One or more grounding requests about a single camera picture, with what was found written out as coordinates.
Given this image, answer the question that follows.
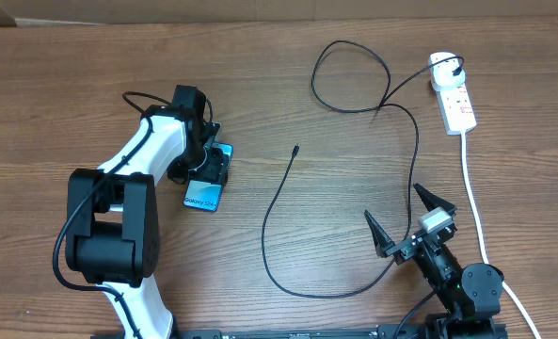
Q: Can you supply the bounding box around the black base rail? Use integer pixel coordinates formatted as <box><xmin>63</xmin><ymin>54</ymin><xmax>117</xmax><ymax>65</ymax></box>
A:
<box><xmin>89</xmin><ymin>322</ymin><xmax>508</xmax><ymax>339</ymax></box>

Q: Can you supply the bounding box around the blue Galaxy smartphone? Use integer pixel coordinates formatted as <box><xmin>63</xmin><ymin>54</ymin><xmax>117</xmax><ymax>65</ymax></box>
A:
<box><xmin>183</xmin><ymin>138</ymin><xmax>233</xmax><ymax>212</ymax></box>

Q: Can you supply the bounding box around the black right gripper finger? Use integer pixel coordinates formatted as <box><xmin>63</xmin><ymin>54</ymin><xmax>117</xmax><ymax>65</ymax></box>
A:
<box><xmin>364</xmin><ymin>210</ymin><xmax>394</xmax><ymax>258</ymax></box>
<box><xmin>413</xmin><ymin>184</ymin><xmax>456</xmax><ymax>215</ymax></box>

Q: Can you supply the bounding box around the black USB charging cable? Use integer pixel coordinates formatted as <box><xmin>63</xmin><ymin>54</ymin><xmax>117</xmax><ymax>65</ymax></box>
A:
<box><xmin>261</xmin><ymin>40</ymin><xmax>466</xmax><ymax>299</ymax></box>

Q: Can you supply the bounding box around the cardboard backdrop panel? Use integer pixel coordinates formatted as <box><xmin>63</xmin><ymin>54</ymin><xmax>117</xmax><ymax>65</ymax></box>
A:
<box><xmin>0</xmin><ymin>0</ymin><xmax>558</xmax><ymax>26</ymax></box>

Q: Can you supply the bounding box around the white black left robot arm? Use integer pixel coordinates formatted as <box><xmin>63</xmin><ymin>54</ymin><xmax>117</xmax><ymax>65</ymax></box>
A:
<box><xmin>52</xmin><ymin>86</ymin><xmax>233</xmax><ymax>338</ymax></box>

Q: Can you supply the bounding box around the white USB charger plug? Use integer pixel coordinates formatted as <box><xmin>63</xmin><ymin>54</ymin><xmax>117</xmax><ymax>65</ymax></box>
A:
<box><xmin>428</xmin><ymin>52</ymin><xmax>466</xmax><ymax>91</ymax></box>

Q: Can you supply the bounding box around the white power strip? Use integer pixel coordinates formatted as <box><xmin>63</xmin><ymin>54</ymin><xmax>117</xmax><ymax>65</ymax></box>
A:
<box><xmin>436</xmin><ymin>83</ymin><xmax>477</xmax><ymax>135</ymax></box>

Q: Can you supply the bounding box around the white power strip cord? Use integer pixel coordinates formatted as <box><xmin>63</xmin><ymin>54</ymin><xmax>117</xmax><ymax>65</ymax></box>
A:
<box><xmin>459</xmin><ymin>131</ymin><xmax>542</xmax><ymax>339</ymax></box>

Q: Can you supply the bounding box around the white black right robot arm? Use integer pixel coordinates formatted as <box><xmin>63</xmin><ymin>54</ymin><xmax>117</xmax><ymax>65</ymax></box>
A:
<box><xmin>364</xmin><ymin>184</ymin><xmax>508</xmax><ymax>338</ymax></box>

